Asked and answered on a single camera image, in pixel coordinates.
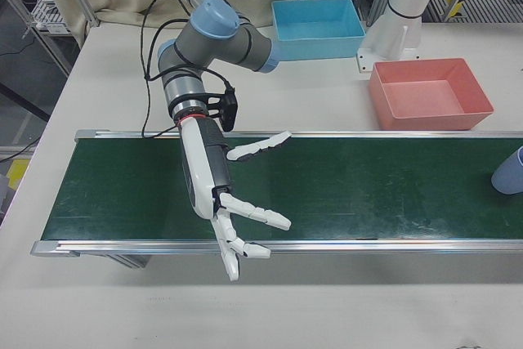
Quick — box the green conveyor belt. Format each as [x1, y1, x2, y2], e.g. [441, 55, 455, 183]
[30, 128, 523, 271]

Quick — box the light blue plastic cup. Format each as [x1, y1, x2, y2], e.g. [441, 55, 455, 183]
[490, 145, 523, 196]

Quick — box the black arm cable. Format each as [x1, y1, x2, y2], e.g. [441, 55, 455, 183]
[140, 0, 238, 140]

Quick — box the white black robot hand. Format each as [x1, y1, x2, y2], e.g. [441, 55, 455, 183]
[178, 115, 293, 283]

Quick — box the pink plastic box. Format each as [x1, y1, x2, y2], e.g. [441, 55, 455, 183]
[368, 57, 496, 132]

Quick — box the white wire shelf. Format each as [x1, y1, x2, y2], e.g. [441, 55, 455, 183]
[31, 0, 71, 34]

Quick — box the blue plastic box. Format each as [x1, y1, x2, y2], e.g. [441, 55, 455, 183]
[270, 0, 367, 62]

